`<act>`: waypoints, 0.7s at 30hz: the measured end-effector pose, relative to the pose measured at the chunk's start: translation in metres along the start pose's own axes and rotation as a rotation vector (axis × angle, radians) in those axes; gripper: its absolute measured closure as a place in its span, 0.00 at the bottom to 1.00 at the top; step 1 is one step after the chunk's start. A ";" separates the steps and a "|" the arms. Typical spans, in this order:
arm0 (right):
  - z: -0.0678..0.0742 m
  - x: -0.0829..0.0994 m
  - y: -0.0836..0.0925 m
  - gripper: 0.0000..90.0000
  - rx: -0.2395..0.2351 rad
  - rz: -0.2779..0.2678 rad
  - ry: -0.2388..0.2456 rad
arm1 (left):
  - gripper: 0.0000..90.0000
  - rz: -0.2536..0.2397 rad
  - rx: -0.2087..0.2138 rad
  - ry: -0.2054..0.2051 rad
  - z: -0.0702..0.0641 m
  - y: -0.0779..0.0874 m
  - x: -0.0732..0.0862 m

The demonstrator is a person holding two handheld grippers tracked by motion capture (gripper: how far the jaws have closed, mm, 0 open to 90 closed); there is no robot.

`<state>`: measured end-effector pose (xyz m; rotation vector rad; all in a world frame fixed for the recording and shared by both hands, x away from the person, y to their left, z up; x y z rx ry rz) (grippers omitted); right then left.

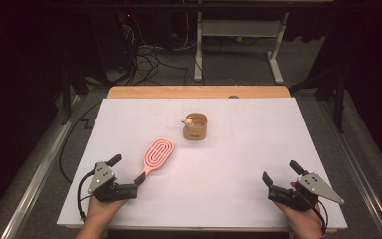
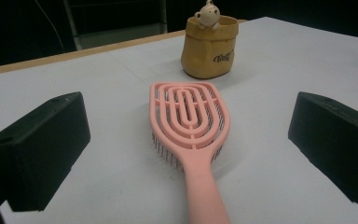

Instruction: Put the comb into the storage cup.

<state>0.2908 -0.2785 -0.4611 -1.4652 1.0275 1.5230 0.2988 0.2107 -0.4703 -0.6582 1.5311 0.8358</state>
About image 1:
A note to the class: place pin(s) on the small white animal figurine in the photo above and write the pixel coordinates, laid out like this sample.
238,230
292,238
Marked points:
188,121

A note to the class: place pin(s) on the black computer tower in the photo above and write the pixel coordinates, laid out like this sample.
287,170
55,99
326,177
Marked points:
112,36

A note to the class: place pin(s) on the white table mat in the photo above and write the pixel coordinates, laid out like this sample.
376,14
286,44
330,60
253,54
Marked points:
229,182

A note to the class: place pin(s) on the person's left hand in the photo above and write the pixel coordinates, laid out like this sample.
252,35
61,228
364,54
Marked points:
102,209

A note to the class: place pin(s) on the black stand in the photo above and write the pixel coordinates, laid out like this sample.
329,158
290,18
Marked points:
339,103
67,99

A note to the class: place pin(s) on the round wooden cup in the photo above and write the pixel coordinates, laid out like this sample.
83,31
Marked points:
195,131

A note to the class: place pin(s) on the person's right hand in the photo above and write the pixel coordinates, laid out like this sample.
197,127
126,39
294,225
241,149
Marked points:
303,222

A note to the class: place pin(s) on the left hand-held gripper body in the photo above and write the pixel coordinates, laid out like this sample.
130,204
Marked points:
103,186

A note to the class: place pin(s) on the white metal desk frame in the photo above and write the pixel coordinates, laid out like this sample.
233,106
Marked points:
238,28

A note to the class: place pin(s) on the metal floor rail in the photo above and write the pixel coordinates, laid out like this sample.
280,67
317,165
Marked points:
361,176
39,176

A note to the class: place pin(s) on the wooden table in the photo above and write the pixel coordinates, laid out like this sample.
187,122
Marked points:
195,92

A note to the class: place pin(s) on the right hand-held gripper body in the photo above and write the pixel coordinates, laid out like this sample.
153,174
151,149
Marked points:
306,189

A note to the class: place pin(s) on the pink hairbrush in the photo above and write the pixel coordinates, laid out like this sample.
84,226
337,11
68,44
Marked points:
159,153

